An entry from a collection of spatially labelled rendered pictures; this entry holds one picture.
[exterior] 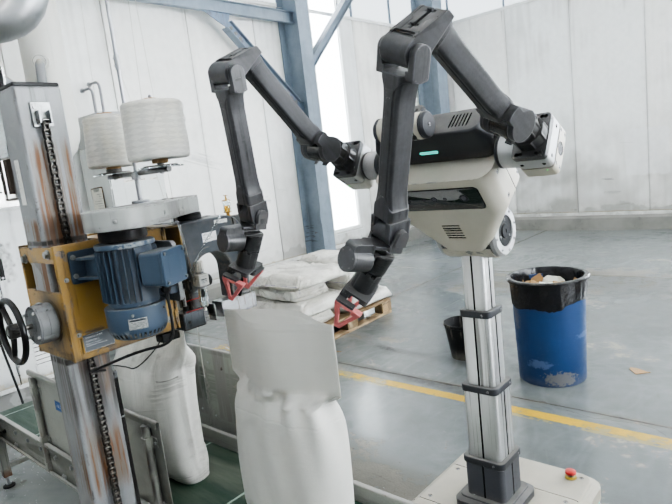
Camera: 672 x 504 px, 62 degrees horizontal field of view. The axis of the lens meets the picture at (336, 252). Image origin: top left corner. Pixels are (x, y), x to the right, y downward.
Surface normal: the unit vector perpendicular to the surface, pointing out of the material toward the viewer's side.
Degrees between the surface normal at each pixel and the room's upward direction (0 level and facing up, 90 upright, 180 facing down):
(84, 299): 90
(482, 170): 40
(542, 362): 93
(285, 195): 90
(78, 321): 90
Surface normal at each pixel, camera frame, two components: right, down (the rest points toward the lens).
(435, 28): 0.57, 0.44
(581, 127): -0.65, 0.19
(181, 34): 0.75, 0.02
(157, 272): -0.29, 0.18
